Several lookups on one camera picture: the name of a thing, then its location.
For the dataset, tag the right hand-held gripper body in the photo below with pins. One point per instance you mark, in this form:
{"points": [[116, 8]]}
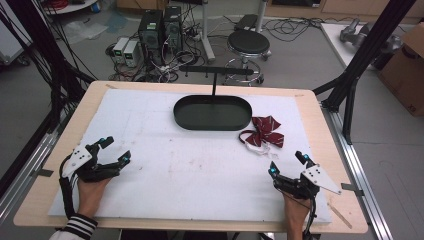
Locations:
{"points": [[300, 188]]}

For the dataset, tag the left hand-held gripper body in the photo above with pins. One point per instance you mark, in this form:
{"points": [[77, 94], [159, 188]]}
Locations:
{"points": [[100, 170]]}

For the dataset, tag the dark red striped bow tie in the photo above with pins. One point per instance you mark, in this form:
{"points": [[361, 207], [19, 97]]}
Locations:
{"points": [[266, 133]]}

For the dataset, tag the black stand with oval tray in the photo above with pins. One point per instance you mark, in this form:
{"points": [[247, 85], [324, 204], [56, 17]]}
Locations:
{"points": [[213, 115]]}

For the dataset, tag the person's right hand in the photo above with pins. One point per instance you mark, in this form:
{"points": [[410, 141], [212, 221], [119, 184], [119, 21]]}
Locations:
{"points": [[296, 211]]}

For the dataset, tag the person's left hand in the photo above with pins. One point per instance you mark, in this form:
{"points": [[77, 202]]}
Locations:
{"points": [[90, 196]]}

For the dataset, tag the white foam mat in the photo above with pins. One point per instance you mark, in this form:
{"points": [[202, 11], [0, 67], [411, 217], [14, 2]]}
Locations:
{"points": [[166, 166]]}

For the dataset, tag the thin wooden stick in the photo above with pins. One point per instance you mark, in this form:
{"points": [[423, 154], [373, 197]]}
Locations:
{"points": [[340, 216]]}

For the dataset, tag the grey tape piece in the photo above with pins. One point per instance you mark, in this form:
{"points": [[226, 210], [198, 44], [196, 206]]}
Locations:
{"points": [[43, 172], [351, 188]]}

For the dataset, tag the white power supply unit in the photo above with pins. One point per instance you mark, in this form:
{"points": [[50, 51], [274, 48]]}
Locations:
{"points": [[120, 48], [131, 53]]}

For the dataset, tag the black computer tower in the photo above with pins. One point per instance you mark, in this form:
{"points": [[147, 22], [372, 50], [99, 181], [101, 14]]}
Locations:
{"points": [[173, 30], [150, 33]]}

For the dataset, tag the black round stool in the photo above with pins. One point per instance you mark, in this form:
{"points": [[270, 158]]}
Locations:
{"points": [[248, 41]]}

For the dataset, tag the brown cardboard box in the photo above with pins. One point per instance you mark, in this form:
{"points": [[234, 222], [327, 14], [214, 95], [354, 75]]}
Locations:
{"points": [[405, 73]]}

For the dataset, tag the grey metal device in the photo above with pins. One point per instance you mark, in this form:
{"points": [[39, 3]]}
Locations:
{"points": [[358, 33]]}

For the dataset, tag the white round table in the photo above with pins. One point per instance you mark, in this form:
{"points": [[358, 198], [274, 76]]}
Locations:
{"points": [[71, 6]]}

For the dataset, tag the black flat adapter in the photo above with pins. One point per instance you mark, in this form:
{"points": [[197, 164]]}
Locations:
{"points": [[246, 22]]}

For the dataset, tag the white table leg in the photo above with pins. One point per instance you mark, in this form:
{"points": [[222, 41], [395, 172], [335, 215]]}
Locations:
{"points": [[207, 33]]}

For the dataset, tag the aluminium rail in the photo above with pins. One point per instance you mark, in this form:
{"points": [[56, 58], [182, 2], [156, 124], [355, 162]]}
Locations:
{"points": [[361, 166], [23, 176]]}

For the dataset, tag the black metal frame strut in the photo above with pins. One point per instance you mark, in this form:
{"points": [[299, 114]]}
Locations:
{"points": [[366, 53]]}

